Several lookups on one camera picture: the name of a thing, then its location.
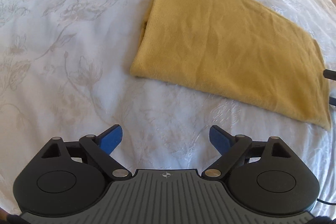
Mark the mustard yellow knit garment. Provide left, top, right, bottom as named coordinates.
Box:
left=130, top=0, right=331, bottom=130

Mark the black cable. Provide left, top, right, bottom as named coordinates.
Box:
left=316, top=197, right=336, bottom=205

